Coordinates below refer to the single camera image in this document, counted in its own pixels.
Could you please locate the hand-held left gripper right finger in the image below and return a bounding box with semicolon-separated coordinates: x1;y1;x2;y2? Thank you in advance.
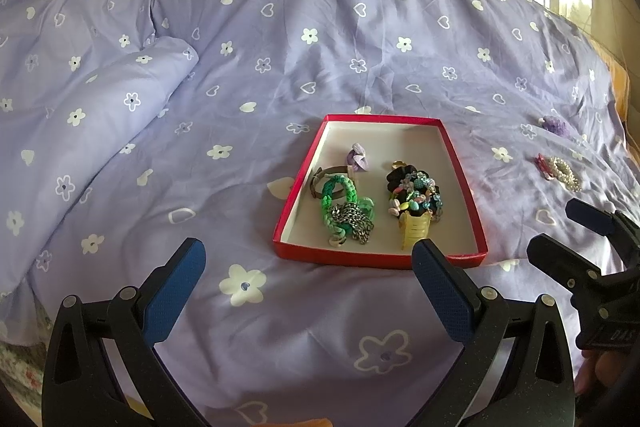
411;238;576;427

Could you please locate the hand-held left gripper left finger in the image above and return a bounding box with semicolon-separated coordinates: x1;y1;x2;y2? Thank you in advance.
41;237;211;427

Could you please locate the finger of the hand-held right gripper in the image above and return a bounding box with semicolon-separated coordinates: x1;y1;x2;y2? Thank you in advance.
566;198;624;238
526;233;603;297

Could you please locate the colourful beaded bracelet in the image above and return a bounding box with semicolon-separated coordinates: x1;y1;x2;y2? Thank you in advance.
389;172;446;223

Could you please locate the silver chain necklace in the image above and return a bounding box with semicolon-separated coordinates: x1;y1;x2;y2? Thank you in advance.
327;202;376;249

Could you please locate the black fabric scrunchie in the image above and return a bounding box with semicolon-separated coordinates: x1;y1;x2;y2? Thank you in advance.
385;164;446;220

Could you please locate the green braided bracelet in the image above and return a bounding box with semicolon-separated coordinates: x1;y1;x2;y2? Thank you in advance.
320;174;362;238

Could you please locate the purple hair clip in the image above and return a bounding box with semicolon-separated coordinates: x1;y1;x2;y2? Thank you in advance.
347;143;373;171

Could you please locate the red shallow cardboard box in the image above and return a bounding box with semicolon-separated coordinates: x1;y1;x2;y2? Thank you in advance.
272;113;489;269

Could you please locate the person's right hand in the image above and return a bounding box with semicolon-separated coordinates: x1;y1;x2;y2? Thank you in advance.
575;349;632;399

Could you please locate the yellow hair claw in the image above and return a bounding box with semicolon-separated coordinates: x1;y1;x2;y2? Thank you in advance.
398;209;433;252

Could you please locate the purple fluffy scrunchie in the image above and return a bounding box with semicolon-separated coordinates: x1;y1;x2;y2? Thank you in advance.
539;116;573;138

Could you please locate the orange mattress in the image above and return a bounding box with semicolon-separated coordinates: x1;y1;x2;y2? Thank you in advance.
602;49;632;122

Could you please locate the gold metal bangle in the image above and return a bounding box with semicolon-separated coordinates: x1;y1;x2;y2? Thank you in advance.
307;164;353;200

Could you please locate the floral bed sheet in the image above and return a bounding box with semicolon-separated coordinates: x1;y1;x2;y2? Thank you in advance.
0;342;47;408

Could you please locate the purple flower print folded quilt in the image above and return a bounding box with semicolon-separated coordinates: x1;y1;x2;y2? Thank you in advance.
0;0;201;308

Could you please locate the purple flower print bed cover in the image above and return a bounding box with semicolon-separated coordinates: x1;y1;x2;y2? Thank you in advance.
0;0;631;427

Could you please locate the pearl bead bracelet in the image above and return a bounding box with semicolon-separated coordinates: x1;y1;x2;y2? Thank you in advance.
547;155;583;192

